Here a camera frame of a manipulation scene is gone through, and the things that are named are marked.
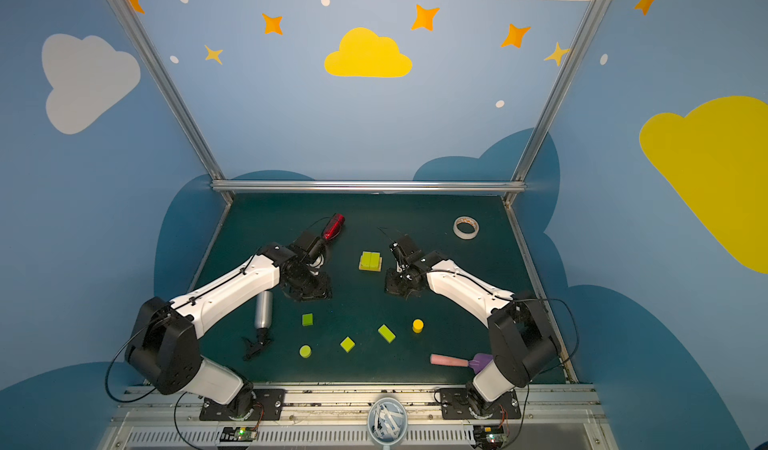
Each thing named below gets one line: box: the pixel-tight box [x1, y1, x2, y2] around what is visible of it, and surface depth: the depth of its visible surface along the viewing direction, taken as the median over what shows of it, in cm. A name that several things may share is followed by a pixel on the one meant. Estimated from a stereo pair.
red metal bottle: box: [324, 213, 345, 240], surface depth 111 cm
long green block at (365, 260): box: [358, 251, 372, 270], surface depth 103 cm
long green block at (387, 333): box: [378, 324, 396, 344], surface depth 88 cm
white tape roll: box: [453, 216, 480, 240], surface depth 113 cm
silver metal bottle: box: [242, 290, 273, 361], surface depth 87 cm
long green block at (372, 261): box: [366, 251, 381, 272], surface depth 102 cm
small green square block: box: [340, 336, 355, 353], surface depth 86 cm
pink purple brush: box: [430, 353, 494, 374], surface depth 82 cm
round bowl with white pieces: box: [367, 397, 408, 446], surface depth 73 cm
